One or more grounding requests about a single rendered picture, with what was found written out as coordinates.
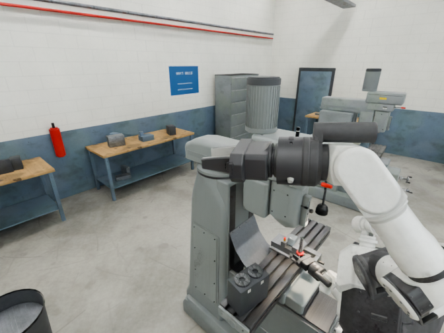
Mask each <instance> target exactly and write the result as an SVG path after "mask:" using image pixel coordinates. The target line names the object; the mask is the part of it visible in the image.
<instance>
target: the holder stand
mask: <svg viewBox="0 0 444 333"><path fill-rule="evenodd" d="M269 276H270V275H269V273H267V272H266V271H265V270H264V269H262V268H261V267H260V266H259V265H258V264H257V263H253V264H252V265H250V266H249V267H247V268H245V269H244V270H242V271H241V272H239V273H237V274H235V275H234V276H233V277H230V278H229V279H228V282H227V302H228V304H230V306H231V307H232V308H233V309H234V311H235V312H236V313H237V314H238V315H239V316H240V317H241V316H242V315H244V314H245V313H247V312H248V311H249V310H250V309H252V308H253V307H255V306H256V305H257V304H258V303H260V302H261V301H263V300H264V299H265V298H266V297H267V296H268V283H269Z"/></svg>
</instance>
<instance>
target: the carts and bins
mask: <svg viewBox="0 0 444 333"><path fill-rule="evenodd" d="M41 294H42V293H41V292H40V291H38V290H36V289H19V290H16V291H12V292H9V293H6V294H4V295H2V296H0V333H52V329H51V326H50V322H49V318H48V314H47V311H46V307H45V300H43V296H41Z"/></svg>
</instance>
